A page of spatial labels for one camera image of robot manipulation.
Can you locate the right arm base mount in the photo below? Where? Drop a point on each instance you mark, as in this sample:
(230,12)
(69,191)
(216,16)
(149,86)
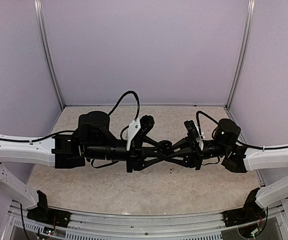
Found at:
(242,215)

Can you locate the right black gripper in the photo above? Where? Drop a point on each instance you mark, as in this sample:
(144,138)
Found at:
(193,159)

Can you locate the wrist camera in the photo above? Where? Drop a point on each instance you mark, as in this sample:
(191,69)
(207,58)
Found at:
(137,131)
(195,134)

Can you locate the right aluminium frame post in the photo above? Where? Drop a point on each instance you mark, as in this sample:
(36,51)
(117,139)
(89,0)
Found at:
(242,53)

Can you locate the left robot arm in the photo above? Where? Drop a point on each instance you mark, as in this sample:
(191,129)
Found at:
(92,140)

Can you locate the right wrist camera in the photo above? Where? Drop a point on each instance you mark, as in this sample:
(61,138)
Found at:
(195,134)

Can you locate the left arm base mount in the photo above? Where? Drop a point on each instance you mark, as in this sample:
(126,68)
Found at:
(51,216)

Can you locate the front aluminium rail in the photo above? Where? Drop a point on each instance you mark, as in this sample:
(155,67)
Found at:
(98,226)

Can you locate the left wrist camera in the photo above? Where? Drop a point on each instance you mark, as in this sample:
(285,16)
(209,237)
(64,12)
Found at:
(137,131)

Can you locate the aluminium frame post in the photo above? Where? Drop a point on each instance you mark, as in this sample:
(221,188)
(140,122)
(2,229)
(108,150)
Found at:
(47,53)
(242,53)

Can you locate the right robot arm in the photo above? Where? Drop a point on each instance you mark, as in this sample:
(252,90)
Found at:
(238,158)

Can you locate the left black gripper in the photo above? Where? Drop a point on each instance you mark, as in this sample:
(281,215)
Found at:
(137,158)

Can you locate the left aluminium frame post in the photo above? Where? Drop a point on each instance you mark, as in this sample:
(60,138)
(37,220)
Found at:
(47,53)

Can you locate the black earbud charging case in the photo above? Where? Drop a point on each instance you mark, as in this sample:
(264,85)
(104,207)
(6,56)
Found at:
(166,147)

